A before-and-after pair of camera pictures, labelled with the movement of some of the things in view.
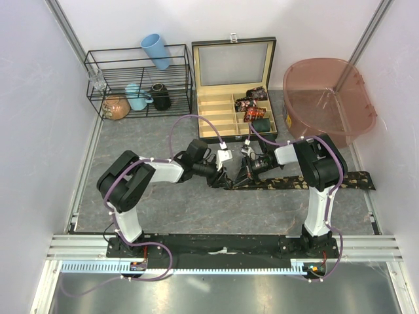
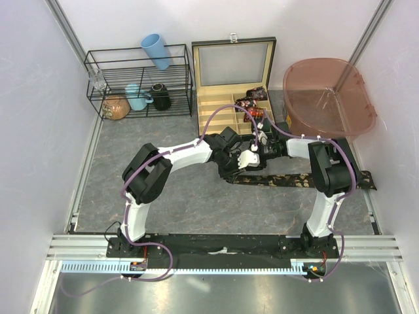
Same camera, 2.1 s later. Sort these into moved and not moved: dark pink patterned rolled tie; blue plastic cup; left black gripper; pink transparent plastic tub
Moved: left black gripper
Not moved: dark pink patterned rolled tie; blue plastic cup; pink transparent plastic tub
